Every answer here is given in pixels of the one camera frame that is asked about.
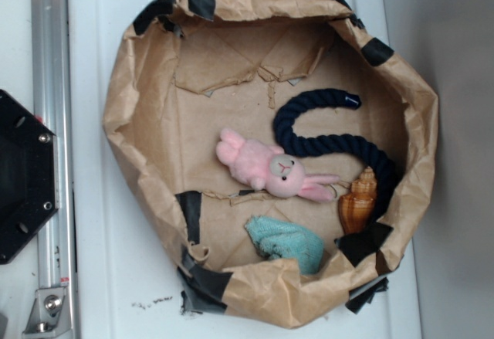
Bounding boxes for light blue terry cloth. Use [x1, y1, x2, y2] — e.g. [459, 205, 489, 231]
[245, 215, 324, 275]

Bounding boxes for pink plush bunny toy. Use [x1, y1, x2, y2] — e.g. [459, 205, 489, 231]
[215, 128, 340, 202]

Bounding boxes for brown paper bag bin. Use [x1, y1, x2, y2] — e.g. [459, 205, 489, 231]
[103, 0, 438, 328]

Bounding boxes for orange brown conch shell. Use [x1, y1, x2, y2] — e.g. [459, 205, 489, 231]
[338, 167, 377, 235]

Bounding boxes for white tray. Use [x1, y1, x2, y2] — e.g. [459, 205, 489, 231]
[69, 0, 421, 338]

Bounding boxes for navy blue twisted rope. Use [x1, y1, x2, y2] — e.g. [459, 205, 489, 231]
[272, 88, 397, 224]

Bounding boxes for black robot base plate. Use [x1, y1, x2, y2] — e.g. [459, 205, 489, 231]
[0, 90, 57, 265]

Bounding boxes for metal corner bracket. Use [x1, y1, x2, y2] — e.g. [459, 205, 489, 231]
[22, 286, 71, 338]

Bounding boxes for aluminium extrusion rail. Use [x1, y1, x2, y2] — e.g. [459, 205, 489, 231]
[31, 0, 80, 338]

